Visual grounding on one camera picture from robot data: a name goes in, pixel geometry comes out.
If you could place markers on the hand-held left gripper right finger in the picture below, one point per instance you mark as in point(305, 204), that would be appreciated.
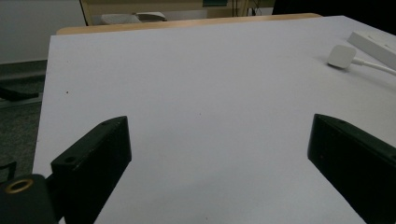
point(358, 161)

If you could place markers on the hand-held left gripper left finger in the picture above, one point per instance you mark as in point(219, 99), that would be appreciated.
point(93, 161)

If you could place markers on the white power plug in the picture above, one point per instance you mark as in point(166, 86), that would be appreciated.
point(342, 56)

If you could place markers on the white power strip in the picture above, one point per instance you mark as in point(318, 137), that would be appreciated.
point(375, 46)

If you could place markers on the white sheet table cover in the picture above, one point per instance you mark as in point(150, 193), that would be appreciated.
point(202, 93)

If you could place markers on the grey chair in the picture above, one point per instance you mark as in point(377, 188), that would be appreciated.
point(130, 17)

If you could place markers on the wooden table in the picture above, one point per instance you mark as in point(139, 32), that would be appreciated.
point(186, 23)

